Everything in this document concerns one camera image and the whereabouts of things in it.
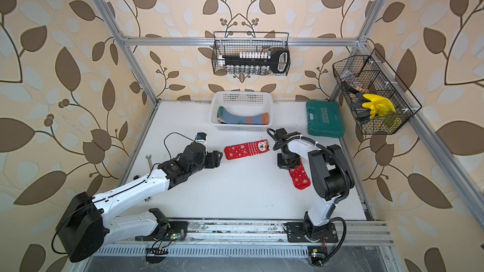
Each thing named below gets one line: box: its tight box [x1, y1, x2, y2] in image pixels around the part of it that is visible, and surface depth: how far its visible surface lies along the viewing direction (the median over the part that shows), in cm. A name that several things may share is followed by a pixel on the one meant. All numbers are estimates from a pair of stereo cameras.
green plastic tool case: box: [306, 100, 345, 138], surface depth 107 cm
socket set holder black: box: [221, 49, 291, 74], surface depth 86 cm
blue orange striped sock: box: [218, 106, 270, 126], surface depth 106 cm
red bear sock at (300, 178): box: [288, 158, 311, 191], surface depth 90 cm
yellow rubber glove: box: [361, 93, 396, 119], surface depth 67 cm
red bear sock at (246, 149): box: [224, 139, 271, 160], surface depth 101 cm
